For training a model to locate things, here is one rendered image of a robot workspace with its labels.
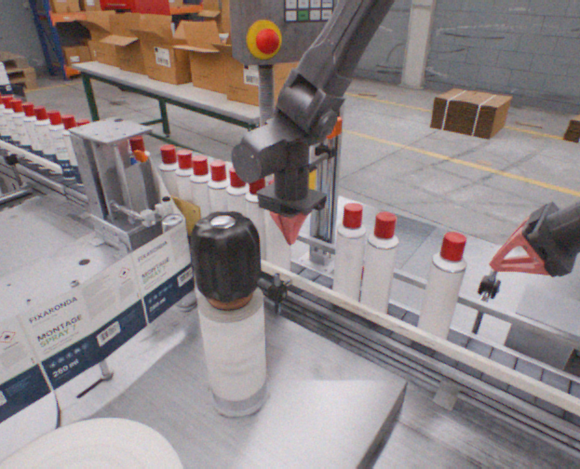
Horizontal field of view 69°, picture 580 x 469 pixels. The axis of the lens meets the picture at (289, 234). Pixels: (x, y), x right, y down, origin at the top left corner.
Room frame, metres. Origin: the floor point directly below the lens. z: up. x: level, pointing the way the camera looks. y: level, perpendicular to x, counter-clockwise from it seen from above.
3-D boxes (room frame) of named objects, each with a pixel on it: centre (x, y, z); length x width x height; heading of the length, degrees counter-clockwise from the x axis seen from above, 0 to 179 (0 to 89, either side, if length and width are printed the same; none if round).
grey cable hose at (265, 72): (0.86, 0.05, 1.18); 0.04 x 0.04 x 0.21
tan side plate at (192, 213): (0.84, 0.24, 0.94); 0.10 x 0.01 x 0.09; 54
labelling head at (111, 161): (0.86, 0.37, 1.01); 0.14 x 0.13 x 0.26; 54
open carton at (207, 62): (2.85, 0.42, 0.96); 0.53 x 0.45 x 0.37; 138
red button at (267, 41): (0.74, 0.04, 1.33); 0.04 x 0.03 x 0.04; 109
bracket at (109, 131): (0.86, 0.37, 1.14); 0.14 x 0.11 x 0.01; 54
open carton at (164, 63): (3.11, 0.80, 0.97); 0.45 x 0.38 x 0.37; 140
